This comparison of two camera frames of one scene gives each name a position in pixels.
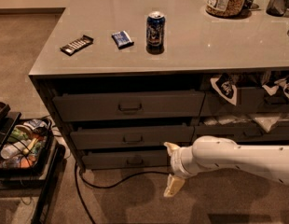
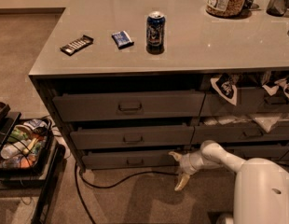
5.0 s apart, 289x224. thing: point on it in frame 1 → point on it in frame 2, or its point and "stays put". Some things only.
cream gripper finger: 171,147 → 177,156
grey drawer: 125,159 stays put
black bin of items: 27,146 stays put
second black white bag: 285,84 stays put
